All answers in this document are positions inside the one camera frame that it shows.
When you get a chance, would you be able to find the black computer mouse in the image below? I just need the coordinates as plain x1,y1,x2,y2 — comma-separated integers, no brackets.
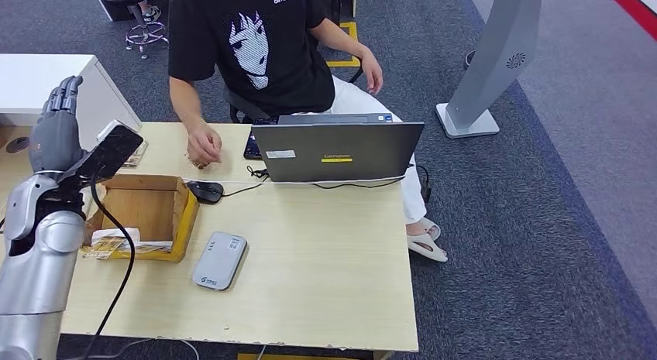
186,180,225,205

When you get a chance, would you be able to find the grey kiosk stand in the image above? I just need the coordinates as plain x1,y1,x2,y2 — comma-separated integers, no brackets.
435,0,544,139

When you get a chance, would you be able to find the person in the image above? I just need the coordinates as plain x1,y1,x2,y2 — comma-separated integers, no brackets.
168,0,449,263

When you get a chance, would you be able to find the chrome stool base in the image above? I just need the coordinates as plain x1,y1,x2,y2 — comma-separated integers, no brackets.
126,6,170,60

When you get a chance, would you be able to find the person's right hand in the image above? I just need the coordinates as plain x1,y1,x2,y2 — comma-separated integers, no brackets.
185,122,224,166

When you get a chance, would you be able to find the white paper sheet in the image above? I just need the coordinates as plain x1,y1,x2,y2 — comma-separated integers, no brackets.
91,227,174,254

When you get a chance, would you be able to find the white cabinet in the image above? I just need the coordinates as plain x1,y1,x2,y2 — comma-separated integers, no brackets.
0,53,143,153

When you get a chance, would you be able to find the open cardboard box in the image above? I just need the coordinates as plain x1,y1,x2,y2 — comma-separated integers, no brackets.
81,173,200,264

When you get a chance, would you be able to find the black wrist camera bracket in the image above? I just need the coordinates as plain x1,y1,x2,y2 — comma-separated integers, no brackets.
61,119,145,183

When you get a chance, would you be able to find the white sandal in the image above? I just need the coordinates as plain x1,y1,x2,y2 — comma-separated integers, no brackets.
407,218,442,242
407,232,449,263

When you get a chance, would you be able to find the thin white cable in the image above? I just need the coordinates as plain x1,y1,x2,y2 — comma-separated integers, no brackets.
182,176,407,187

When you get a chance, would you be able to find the grey card reader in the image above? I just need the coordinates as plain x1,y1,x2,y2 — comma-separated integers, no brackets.
192,231,249,292

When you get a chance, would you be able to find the black mouse cable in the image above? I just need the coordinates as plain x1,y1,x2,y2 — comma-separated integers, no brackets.
223,165,271,198

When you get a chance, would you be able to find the black laptop power cable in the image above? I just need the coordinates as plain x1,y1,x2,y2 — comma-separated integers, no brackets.
311,164,429,190

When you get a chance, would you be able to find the grey laptop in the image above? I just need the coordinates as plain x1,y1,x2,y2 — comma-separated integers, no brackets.
251,112,425,183

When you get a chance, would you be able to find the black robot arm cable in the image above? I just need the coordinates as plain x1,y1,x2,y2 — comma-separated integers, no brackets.
77,175,137,360

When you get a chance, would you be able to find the yellow floor tape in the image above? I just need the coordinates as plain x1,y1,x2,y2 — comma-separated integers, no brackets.
326,21,362,69

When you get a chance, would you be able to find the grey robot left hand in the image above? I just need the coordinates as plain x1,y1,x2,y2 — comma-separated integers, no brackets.
29,75,88,174

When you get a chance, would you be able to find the person's left hand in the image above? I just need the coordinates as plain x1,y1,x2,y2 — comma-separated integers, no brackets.
360,49,384,96

